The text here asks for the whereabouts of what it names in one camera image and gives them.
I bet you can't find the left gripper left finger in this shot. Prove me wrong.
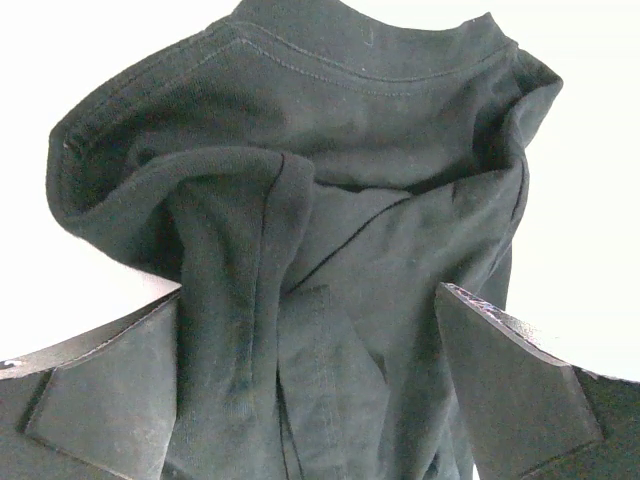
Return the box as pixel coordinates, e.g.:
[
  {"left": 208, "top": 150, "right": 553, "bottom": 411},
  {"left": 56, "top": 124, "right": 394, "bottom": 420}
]
[{"left": 1, "top": 293, "right": 179, "bottom": 479}]

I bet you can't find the black daisy print t-shirt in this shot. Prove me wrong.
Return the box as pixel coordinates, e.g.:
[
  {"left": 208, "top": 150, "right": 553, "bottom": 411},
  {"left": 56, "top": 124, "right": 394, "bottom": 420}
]
[{"left": 46, "top": 1, "right": 563, "bottom": 479}]

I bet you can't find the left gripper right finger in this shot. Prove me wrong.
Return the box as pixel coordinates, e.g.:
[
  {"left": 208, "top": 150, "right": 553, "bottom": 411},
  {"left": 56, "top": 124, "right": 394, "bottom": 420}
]
[{"left": 435, "top": 283, "right": 639, "bottom": 479}]

